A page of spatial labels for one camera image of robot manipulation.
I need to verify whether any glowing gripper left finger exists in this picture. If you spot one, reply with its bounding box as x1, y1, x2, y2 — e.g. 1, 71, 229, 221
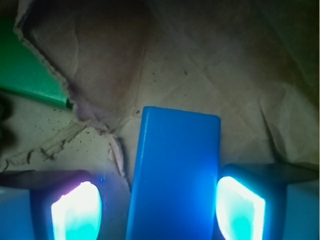
0, 170, 102, 240

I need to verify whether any blue rectangular block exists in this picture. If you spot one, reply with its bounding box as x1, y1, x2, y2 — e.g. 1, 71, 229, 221
125, 106, 221, 240

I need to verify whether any brown paper bag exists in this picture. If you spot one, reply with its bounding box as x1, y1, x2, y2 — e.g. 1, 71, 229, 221
0, 0, 320, 240

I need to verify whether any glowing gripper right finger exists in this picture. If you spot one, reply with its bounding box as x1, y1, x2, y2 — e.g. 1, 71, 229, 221
213, 163, 320, 240

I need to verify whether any green rectangular block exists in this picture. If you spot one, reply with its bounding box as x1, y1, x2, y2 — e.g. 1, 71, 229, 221
0, 17, 73, 110

